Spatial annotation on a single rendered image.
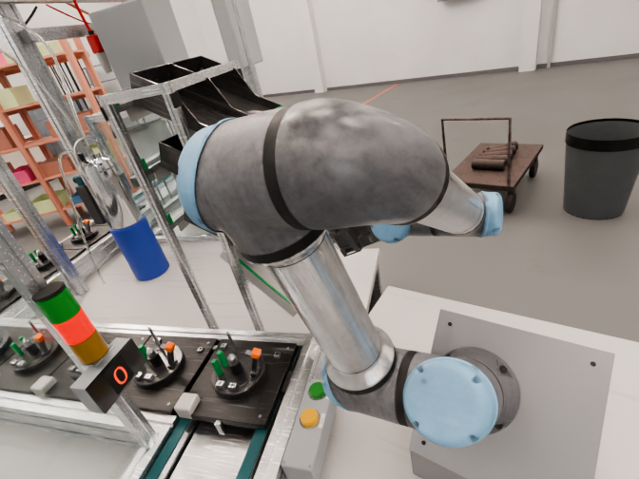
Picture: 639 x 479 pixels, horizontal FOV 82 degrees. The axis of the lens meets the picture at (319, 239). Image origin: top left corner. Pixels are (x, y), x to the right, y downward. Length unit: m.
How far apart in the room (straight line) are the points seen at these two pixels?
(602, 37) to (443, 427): 9.22
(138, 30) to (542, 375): 1.90
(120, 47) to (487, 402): 1.95
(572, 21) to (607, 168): 6.44
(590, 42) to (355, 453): 9.14
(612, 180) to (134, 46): 3.12
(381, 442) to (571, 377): 0.43
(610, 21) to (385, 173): 9.27
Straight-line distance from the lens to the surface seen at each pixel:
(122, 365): 0.84
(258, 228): 0.35
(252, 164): 0.31
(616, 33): 9.55
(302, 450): 0.88
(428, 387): 0.57
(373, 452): 0.96
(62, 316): 0.76
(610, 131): 3.73
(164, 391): 1.11
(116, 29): 2.06
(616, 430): 1.07
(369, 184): 0.29
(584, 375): 0.78
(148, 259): 1.80
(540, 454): 0.80
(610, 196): 3.45
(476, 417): 0.57
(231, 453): 0.98
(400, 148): 0.30
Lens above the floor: 1.70
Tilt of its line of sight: 30 degrees down
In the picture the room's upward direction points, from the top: 13 degrees counter-clockwise
